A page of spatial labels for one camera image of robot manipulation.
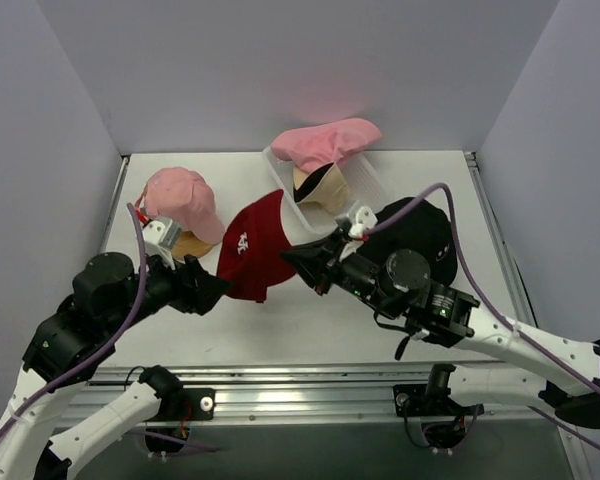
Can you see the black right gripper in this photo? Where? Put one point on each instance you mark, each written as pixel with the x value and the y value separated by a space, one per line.
pixel 325 263

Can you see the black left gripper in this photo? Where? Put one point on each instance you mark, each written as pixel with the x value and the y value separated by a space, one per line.
pixel 191 286

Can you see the red baseball cap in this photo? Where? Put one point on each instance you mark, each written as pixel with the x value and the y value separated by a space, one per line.
pixel 250 256

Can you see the pink baseball cap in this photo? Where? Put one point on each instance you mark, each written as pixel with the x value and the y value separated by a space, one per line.
pixel 185 197

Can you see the pink hat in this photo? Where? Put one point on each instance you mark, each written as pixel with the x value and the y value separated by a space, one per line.
pixel 310 148

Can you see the black bucket hat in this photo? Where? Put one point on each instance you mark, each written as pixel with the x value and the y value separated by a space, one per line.
pixel 426 230

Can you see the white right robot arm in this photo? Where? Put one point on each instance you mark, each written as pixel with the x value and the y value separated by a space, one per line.
pixel 534 368

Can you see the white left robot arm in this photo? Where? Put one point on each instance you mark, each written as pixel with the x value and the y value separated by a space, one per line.
pixel 109 295

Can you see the wooden mushroom hat stand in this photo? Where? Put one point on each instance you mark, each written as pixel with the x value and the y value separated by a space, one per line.
pixel 188 244

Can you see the beige hat in basket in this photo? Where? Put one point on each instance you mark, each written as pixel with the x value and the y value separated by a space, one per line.
pixel 325 186

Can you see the white plastic basket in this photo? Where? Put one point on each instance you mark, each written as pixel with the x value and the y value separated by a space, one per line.
pixel 365 184

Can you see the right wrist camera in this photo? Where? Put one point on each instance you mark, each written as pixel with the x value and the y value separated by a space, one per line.
pixel 356 222

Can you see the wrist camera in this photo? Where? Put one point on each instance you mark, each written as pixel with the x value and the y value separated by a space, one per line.
pixel 159 237
pixel 356 222

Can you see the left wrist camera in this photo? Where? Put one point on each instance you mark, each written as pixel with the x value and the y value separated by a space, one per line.
pixel 159 237

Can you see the aluminium mounting rail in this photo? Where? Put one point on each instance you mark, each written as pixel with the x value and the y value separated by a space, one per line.
pixel 304 394

